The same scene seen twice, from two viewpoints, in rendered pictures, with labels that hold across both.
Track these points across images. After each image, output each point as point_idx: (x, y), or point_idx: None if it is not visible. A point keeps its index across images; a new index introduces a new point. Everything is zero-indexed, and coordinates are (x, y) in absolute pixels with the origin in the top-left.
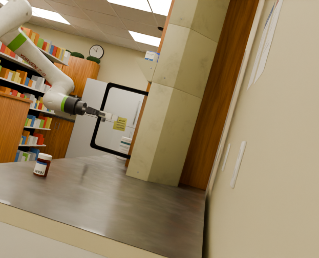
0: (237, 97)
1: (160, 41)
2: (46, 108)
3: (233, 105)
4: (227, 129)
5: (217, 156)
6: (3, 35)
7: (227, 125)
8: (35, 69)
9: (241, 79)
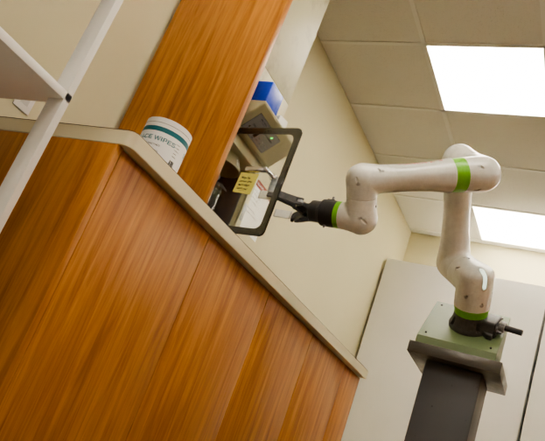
0: (133, 78)
1: (272, 47)
2: (361, 234)
3: (82, 25)
4: (85, 91)
5: (32, 106)
6: (443, 214)
7: (64, 56)
8: (413, 191)
9: (136, 41)
